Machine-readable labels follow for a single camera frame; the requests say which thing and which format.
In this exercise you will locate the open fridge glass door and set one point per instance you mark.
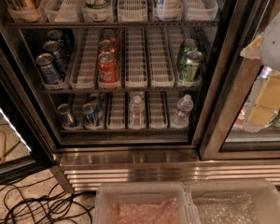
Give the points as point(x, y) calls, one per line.
point(21, 151)

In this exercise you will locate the blue pepsi can middle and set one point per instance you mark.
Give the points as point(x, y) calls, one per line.
point(54, 48)

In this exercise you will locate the blue pepsi can front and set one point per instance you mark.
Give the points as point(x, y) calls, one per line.
point(49, 69)

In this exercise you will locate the water bottle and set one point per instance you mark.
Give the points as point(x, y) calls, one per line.
point(182, 111)
point(137, 113)

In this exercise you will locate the red coca cola can rear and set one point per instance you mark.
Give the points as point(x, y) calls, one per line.
point(109, 34)

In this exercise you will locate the red coca cola can front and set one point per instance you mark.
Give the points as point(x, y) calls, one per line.
point(107, 66)

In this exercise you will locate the red coca cola can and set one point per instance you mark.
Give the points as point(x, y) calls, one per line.
point(109, 34)
point(107, 66)
point(106, 46)

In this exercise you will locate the water bottle bottom centre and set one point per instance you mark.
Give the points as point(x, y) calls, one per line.
point(137, 113)

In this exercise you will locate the red coca cola can middle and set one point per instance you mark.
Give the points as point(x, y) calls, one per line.
point(106, 46)

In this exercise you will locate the blue pepsi can rear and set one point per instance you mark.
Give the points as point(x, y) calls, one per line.
point(62, 38)

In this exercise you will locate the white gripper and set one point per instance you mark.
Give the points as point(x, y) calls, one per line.
point(276, 44)

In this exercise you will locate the blue redbull can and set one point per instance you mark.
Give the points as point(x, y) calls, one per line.
point(90, 115)
point(96, 99)
point(67, 116)

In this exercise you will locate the clear bin pink bubble wrap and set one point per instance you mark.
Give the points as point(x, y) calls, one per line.
point(143, 203)

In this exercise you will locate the blue pepsi can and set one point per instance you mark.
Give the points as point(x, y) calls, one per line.
point(49, 69)
point(62, 38)
point(54, 48)

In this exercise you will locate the water bottle bottom right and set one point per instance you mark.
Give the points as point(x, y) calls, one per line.
point(182, 111)

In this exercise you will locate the closed right fridge door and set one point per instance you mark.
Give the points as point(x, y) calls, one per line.
point(230, 85)

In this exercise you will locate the green soda can rear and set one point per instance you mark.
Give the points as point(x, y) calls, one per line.
point(186, 46)

